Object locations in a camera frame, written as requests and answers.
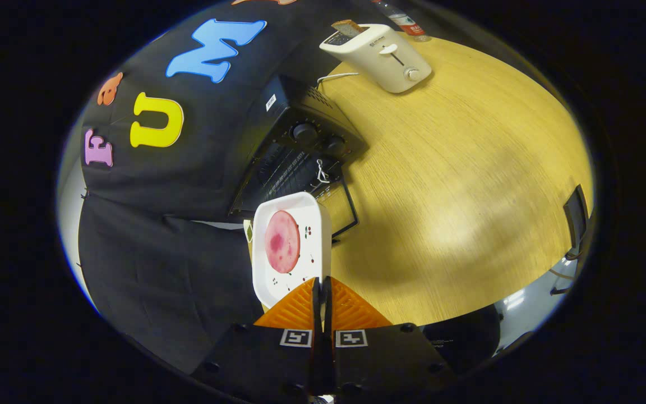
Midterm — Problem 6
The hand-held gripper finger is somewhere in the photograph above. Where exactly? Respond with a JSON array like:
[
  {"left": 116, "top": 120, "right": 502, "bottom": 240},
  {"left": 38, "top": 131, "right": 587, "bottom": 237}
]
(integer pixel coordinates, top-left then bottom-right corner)
[
  {"left": 191, "top": 276, "right": 324, "bottom": 396},
  {"left": 323, "top": 276, "right": 455, "bottom": 396}
]

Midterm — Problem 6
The white square plate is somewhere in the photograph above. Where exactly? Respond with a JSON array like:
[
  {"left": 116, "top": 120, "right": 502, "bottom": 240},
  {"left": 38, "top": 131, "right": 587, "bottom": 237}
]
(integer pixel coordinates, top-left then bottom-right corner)
[{"left": 251, "top": 191, "right": 333, "bottom": 309}]

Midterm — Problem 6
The pink ham slice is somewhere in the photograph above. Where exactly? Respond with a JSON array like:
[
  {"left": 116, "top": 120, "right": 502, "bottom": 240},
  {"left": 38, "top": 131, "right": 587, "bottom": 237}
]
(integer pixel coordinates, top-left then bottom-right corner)
[{"left": 265, "top": 210, "right": 301, "bottom": 274}]

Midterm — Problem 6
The black toaster oven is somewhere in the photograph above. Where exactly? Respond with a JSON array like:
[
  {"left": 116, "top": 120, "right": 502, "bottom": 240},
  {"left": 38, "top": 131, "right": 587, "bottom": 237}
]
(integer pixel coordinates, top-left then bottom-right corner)
[{"left": 228, "top": 75, "right": 368, "bottom": 242}]

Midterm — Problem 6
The white bread toaster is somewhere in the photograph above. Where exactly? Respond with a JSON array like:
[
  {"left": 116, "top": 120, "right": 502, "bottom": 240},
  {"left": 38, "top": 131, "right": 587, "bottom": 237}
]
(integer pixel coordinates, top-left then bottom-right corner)
[{"left": 319, "top": 24, "right": 432, "bottom": 94}]

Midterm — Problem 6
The black backdrop cloth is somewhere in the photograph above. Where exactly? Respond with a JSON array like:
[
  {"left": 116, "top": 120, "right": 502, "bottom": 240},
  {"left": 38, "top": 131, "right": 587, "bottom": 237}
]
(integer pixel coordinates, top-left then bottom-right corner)
[{"left": 76, "top": 0, "right": 391, "bottom": 374}]

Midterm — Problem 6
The black chair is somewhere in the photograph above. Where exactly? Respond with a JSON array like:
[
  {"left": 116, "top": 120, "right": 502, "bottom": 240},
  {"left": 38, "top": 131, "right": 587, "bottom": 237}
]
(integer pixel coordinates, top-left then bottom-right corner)
[{"left": 547, "top": 184, "right": 592, "bottom": 296}]

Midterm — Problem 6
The brown bread slice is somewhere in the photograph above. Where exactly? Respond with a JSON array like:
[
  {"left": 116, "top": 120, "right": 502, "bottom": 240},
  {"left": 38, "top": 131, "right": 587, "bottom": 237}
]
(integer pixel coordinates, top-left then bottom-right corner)
[{"left": 331, "top": 20, "right": 366, "bottom": 39}]

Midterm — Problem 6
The red label water bottle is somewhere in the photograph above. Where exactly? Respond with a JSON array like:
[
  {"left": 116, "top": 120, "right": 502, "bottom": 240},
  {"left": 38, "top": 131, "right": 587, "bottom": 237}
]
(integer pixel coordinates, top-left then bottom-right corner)
[{"left": 372, "top": 0, "right": 430, "bottom": 43}]

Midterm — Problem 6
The metal oven wire rack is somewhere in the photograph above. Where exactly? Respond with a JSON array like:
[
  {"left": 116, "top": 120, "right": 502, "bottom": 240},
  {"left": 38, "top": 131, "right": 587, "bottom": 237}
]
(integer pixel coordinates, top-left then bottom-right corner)
[{"left": 261, "top": 151, "right": 329, "bottom": 197}]

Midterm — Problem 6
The white power cable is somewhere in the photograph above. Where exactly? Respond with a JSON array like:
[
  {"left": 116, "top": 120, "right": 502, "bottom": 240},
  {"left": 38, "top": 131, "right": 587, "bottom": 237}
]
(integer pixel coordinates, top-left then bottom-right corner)
[{"left": 316, "top": 72, "right": 360, "bottom": 86}]

